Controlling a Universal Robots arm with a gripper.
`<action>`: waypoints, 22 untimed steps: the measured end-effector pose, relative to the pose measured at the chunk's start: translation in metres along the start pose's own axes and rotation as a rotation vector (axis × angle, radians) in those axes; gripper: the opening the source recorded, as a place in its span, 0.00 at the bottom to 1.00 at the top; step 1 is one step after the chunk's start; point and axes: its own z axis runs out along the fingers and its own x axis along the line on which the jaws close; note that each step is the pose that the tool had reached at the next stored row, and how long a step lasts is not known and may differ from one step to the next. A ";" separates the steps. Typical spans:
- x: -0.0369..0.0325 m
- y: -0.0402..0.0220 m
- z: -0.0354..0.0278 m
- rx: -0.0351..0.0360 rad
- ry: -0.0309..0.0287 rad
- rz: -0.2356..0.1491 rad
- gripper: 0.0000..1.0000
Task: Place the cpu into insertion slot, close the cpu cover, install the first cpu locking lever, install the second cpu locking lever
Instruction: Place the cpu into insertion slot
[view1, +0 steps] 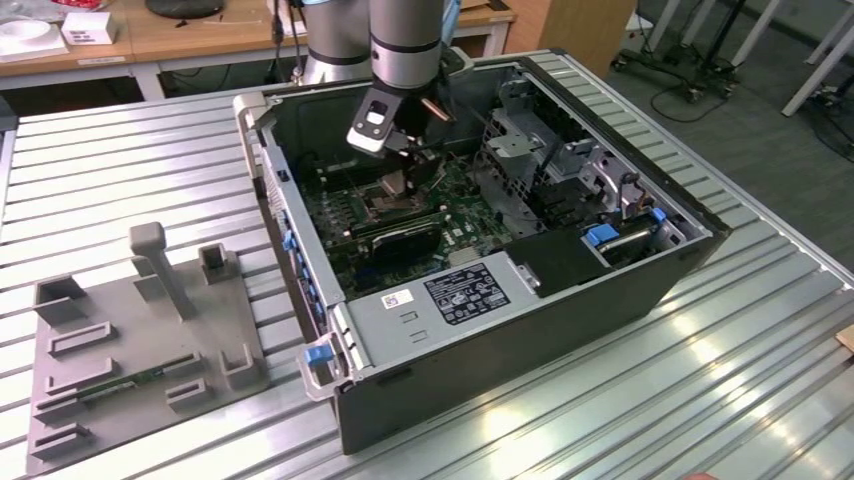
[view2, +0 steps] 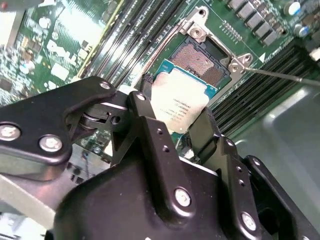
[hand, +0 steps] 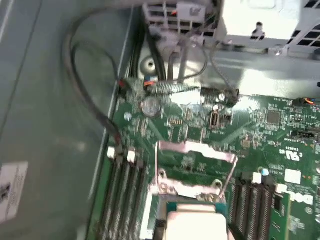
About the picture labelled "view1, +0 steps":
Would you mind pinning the wooden cabinet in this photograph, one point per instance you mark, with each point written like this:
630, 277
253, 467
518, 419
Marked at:
581, 30

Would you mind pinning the red packet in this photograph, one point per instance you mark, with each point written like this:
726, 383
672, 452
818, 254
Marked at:
81, 4

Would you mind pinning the green motherboard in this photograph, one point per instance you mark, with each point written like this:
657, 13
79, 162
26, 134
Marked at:
468, 210

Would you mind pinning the silver CPU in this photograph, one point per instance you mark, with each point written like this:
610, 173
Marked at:
395, 184

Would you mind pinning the black wheeled stand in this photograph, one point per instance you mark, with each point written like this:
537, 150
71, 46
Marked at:
716, 50

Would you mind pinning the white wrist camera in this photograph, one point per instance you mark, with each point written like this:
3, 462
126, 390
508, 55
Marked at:
370, 135

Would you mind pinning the silver finned heat sink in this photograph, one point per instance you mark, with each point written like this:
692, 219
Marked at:
468, 257

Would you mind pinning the blue slot retainer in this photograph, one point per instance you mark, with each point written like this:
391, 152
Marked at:
287, 240

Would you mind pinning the grey parts rack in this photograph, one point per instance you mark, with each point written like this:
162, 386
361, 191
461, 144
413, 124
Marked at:
147, 340

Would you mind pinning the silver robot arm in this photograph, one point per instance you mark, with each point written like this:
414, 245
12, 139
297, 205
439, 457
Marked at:
403, 50

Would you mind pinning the silver drive bracket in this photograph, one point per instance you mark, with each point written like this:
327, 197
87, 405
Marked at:
601, 170

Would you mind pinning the pale wooden block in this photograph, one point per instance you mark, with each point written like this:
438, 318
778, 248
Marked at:
846, 345

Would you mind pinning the blue disk carrier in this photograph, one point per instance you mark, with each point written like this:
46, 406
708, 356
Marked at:
601, 236

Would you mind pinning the white cardboard box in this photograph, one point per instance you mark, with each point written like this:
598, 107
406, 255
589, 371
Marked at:
87, 27

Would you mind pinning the black round base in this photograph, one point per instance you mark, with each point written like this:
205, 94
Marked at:
183, 7

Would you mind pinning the CPU socket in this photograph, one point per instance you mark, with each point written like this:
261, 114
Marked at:
374, 210

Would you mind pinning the white table leg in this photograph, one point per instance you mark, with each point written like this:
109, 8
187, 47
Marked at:
754, 32
816, 75

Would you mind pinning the blue case latch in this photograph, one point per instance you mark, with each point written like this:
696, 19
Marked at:
315, 356

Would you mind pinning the black plastic shroud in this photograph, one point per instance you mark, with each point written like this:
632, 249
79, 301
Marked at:
554, 265

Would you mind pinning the dark wrist camera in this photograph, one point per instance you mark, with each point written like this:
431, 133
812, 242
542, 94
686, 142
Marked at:
460, 60

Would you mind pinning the wooden desk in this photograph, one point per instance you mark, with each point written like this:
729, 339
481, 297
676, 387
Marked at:
201, 35

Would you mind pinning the silver drive cage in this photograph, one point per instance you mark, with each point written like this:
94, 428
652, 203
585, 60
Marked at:
510, 145

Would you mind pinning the grey power supply unit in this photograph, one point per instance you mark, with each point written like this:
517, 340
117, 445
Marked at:
394, 325

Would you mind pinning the black graphics card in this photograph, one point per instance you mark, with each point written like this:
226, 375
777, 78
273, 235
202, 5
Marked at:
403, 245

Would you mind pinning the black PC case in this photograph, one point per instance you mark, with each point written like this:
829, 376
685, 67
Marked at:
501, 360

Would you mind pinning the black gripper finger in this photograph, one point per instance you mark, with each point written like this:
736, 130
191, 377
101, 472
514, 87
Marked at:
423, 172

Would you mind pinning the small blue clip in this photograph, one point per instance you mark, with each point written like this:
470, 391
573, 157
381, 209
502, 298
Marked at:
658, 216

